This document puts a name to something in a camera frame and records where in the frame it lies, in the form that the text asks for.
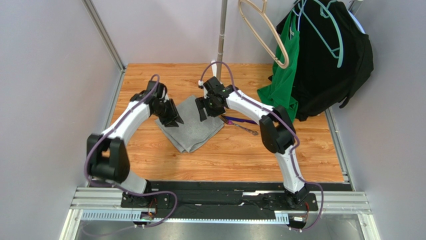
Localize grey cloth napkin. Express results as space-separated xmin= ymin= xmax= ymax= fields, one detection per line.
xmin=155 ymin=95 xmax=224 ymax=153

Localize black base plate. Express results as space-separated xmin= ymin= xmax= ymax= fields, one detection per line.
xmin=116 ymin=181 xmax=319 ymax=221

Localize metal stand pole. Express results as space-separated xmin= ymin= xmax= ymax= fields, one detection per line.
xmin=216 ymin=0 xmax=228 ymax=62

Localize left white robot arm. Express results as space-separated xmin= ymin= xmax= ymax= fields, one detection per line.
xmin=84 ymin=80 xmax=184 ymax=197

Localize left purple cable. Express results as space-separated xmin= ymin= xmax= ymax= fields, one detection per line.
xmin=83 ymin=73 xmax=179 ymax=229

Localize teal clothes hanger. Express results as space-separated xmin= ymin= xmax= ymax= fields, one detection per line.
xmin=291 ymin=0 xmax=345 ymax=69

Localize purple cable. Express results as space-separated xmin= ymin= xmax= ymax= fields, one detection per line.
xmin=198 ymin=61 xmax=325 ymax=232
xmin=83 ymin=73 xmax=179 ymax=229

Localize green shirt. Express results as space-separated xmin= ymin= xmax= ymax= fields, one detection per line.
xmin=257 ymin=13 xmax=300 ymax=122

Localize beige clothes hanger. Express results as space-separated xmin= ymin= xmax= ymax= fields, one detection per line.
xmin=237 ymin=0 xmax=291 ymax=69

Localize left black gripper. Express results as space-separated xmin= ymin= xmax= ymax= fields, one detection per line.
xmin=153 ymin=99 xmax=185 ymax=129

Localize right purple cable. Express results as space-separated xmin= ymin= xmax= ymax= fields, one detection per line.
xmin=198 ymin=61 xmax=325 ymax=232

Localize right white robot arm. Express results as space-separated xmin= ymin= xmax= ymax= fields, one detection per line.
xmin=195 ymin=76 xmax=309 ymax=208

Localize black shirt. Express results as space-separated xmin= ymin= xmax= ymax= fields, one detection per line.
xmin=291 ymin=0 xmax=374 ymax=121

